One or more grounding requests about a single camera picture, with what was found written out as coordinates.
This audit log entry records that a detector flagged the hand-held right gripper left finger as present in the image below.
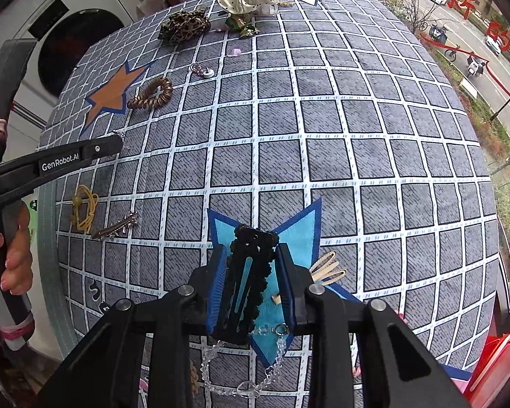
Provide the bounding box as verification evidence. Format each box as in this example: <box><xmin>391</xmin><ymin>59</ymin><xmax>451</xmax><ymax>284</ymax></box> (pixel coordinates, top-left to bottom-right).
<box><xmin>38</xmin><ymin>246</ymin><xmax>230</xmax><ymax>408</ymax></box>

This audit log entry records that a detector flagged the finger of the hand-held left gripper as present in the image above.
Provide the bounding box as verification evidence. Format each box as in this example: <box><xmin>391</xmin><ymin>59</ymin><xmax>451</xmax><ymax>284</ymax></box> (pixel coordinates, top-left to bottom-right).
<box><xmin>0</xmin><ymin>134</ymin><xmax>124</xmax><ymax>217</ymax></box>

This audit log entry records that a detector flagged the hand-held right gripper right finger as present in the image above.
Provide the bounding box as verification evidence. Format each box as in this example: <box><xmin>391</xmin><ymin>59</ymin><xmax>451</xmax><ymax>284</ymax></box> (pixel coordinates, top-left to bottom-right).
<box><xmin>275</xmin><ymin>242</ymin><xmax>464</xmax><ymax>408</ymax></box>

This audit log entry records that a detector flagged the beige rabbit hair clip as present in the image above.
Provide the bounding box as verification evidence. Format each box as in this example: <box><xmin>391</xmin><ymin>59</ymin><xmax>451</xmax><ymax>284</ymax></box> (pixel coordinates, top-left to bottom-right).
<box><xmin>272</xmin><ymin>250</ymin><xmax>348</xmax><ymax>307</ymax></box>

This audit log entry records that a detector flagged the black scalloped hair clip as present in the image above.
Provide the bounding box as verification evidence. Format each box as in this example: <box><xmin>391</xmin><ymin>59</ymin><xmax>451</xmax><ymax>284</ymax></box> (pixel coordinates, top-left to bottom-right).
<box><xmin>220</xmin><ymin>224</ymin><xmax>280</xmax><ymax>346</ymax></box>

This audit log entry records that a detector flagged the yellow hair tie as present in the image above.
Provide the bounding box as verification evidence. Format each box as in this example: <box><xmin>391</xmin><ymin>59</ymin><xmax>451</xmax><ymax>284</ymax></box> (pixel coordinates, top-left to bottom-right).
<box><xmin>70</xmin><ymin>184</ymin><xmax>100</xmax><ymax>235</ymax></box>

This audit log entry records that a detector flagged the silver star hair clip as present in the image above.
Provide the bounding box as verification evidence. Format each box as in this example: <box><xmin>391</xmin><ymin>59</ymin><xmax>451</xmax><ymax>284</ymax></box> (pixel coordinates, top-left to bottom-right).
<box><xmin>91</xmin><ymin>211</ymin><xmax>139</xmax><ymax>241</ymax></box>

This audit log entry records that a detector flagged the clear crystal bead bracelet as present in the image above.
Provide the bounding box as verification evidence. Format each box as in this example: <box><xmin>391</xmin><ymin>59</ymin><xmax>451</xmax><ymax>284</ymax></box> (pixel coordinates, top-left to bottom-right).
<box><xmin>199</xmin><ymin>322</ymin><xmax>290</xmax><ymax>397</ymax></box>

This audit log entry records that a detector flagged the person's left hand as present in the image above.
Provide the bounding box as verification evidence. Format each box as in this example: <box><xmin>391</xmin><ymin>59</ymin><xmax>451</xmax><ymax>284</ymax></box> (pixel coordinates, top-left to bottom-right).
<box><xmin>0</xmin><ymin>203</ymin><xmax>33</xmax><ymax>295</ymax></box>

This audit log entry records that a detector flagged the white washing machine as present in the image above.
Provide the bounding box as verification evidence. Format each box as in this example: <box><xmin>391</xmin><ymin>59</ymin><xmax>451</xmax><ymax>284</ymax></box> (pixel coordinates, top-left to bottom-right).
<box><xmin>0</xmin><ymin>0</ymin><xmax>142</xmax><ymax>137</ymax></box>

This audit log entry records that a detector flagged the grey checked tablecloth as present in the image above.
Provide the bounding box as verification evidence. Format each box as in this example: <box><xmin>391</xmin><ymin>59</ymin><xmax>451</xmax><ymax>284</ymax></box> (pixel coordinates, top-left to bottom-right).
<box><xmin>36</xmin><ymin>0</ymin><xmax>500</xmax><ymax>408</ymax></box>

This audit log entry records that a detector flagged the leopard print scrunchie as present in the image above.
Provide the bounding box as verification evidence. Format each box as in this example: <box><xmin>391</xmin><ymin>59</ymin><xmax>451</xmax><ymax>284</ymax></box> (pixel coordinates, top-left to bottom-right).
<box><xmin>159</xmin><ymin>10</ymin><xmax>212</xmax><ymax>45</ymax></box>

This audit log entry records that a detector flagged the green leaf hair clip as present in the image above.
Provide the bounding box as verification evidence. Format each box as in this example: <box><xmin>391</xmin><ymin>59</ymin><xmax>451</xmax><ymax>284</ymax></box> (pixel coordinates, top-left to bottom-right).
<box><xmin>224</xmin><ymin>16</ymin><xmax>261</xmax><ymax>37</ymax></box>

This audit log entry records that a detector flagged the red plastic basin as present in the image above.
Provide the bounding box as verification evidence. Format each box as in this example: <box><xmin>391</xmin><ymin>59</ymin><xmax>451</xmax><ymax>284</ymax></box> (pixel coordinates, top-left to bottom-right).
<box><xmin>462</xmin><ymin>330</ymin><xmax>510</xmax><ymax>408</ymax></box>

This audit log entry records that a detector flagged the moving scooter with rider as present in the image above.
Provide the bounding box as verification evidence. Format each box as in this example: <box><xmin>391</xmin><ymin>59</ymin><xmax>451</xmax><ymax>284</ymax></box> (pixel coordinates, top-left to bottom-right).
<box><xmin>465</xmin><ymin>56</ymin><xmax>488</xmax><ymax>79</ymax></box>

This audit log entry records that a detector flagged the parked dark scooter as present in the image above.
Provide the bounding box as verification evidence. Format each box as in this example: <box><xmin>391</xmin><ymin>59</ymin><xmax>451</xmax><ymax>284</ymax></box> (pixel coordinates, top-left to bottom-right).
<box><xmin>427</xmin><ymin>24</ymin><xmax>451</xmax><ymax>44</ymax></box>

